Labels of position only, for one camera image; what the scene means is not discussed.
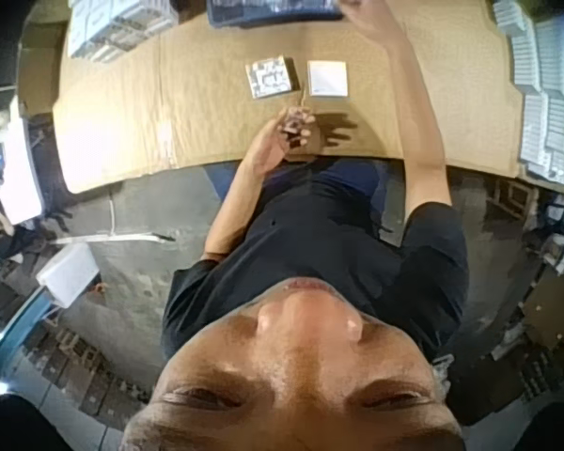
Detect white plastic bin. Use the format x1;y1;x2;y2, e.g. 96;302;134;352
35;241;101;310

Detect wooden pallet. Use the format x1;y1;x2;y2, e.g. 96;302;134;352
486;176;544;222

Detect dark blue tray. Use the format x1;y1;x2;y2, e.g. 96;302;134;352
205;0;345;25

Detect stack of white boxes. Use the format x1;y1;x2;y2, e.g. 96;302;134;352
65;0;176;63

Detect person's left hand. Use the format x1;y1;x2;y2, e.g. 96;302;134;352
246;105;317;178

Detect small dark part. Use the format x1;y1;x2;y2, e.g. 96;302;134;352
284;115;306;140

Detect white side table with clutter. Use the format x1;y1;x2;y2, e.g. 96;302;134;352
0;105;47;227

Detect brown cardboard sheet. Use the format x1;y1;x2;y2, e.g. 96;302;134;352
51;0;524;194

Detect long white strip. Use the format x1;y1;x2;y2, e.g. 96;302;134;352
51;231;178;246

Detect person's right hand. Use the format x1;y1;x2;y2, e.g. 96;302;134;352
337;0;406;48

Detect heap of boxes and clutter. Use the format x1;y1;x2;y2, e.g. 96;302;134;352
516;187;564;405

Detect pile of white ribbed cartons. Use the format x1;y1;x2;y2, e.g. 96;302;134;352
491;0;564;185

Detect white square box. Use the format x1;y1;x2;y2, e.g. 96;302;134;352
305;59;350;99

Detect open box of small parts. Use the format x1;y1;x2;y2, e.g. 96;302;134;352
243;54;303;101

